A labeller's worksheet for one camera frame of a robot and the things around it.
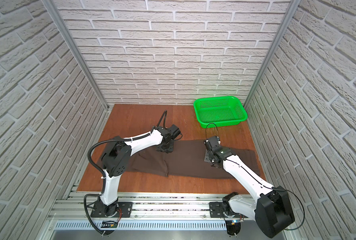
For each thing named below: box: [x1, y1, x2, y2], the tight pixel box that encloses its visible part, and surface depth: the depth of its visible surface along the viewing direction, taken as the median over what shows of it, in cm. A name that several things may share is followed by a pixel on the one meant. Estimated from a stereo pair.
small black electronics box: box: [100, 220, 118, 228], surface depth 74 cm
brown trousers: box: [97, 158, 106, 170], surface depth 55 cm
